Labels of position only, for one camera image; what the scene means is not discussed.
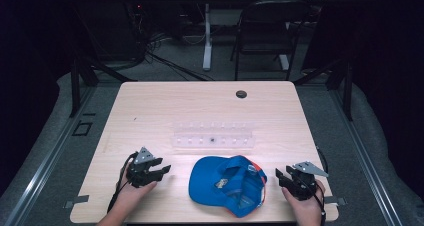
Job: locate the clear acrylic rack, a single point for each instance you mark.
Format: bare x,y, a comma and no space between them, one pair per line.
213,140

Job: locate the grey metal table bracket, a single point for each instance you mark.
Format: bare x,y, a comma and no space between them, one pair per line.
335,201
77,200

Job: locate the black folding chair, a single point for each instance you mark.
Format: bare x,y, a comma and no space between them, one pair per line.
263,36

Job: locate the black round table grommet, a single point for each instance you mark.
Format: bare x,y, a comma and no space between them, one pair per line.
241,94

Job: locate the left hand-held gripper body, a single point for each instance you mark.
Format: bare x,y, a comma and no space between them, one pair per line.
140,172

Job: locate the person's right hand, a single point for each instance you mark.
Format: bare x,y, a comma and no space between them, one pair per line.
308,209

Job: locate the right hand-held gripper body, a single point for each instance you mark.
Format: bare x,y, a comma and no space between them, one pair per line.
304,184

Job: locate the blue baseball cap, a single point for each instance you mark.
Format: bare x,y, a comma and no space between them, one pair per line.
206,182

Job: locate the person's left hand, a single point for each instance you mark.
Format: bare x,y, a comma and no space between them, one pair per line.
128,197

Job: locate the black metal stand frame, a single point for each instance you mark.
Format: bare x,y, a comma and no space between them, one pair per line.
347,86
75,86

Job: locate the aluminium floor rail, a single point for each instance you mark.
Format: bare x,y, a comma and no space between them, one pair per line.
366,159
46,159

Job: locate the white desk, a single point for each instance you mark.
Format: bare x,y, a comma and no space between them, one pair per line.
207,46

